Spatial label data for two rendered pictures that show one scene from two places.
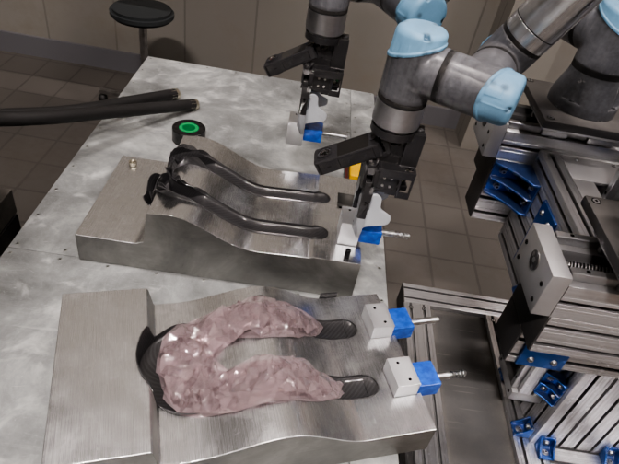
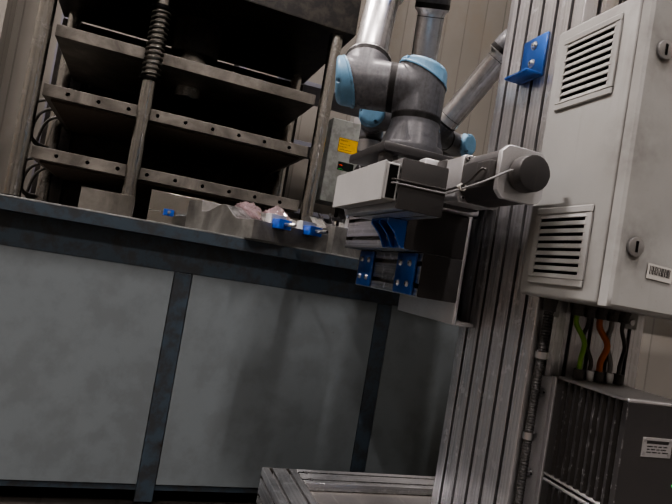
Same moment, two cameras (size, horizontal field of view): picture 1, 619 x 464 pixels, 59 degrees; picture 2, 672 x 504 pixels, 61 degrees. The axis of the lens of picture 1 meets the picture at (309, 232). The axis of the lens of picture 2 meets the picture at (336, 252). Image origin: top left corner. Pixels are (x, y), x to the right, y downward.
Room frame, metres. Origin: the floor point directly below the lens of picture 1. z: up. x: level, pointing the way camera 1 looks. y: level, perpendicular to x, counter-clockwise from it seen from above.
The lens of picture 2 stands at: (0.24, -1.82, 0.74)
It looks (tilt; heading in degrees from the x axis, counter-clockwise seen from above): 2 degrees up; 74
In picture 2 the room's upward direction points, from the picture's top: 10 degrees clockwise
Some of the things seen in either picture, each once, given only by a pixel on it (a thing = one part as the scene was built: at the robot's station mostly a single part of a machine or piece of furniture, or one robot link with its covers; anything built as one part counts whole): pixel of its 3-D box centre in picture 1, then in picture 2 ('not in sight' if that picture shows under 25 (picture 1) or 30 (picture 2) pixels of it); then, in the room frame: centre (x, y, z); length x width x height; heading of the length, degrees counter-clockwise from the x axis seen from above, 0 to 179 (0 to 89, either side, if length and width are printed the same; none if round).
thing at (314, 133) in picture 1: (317, 132); not in sight; (1.06, 0.02, 0.93); 0.13 x 0.05 x 0.05; 94
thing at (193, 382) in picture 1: (250, 350); (257, 212); (0.48, 0.05, 0.90); 0.26 x 0.18 x 0.08; 111
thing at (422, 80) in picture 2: not in sight; (417, 89); (0.72, -0.57, 1.20); 0.13 x 0.12 x 0.14; 158
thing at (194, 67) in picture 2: not in sight; (188, 87); (0.17, 1.06, 1.51); 1.10 x 0.70 x 0.05; 4
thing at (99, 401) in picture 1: (246, 372); (252, 224); (0.47, 0.05, 0.85); 0.50 x 0.26 x 0.11; 111
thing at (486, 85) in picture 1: (481, 85); (377, 117); (0.75, -0.20, 1.23); 0.11 x 0.11 x 0.08; 68
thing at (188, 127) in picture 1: (189, 133); not in sight; (1.13, 0.33, 0.82); 0.08 x 0.08 x 0.04
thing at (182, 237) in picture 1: (230, 207); (345, 240); (0.82, 0.16, 0.87); 0.50 x 0.26 x 0.14; 94
